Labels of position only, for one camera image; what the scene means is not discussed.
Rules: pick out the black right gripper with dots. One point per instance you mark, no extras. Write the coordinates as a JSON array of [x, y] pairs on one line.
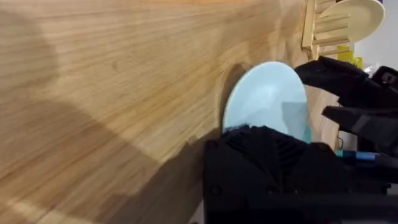
[[385, 84]]

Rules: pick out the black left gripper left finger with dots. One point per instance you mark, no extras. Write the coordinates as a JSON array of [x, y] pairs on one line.
[[239, 168]]

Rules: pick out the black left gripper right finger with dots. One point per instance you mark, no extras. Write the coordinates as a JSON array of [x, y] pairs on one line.
[[323, 168]]

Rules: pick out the light blue plate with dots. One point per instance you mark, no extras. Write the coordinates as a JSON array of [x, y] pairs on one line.
[[267, 96]]

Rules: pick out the wooden peg dish rack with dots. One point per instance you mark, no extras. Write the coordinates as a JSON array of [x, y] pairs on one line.
[[323, 28]]

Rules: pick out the blue pen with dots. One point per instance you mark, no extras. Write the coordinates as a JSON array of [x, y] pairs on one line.
[[356, 154]]

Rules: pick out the yellow block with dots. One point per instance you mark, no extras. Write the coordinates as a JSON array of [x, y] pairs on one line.
[[348, 56]]

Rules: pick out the cream plate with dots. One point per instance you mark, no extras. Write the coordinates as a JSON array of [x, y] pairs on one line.
[[362, 18]]

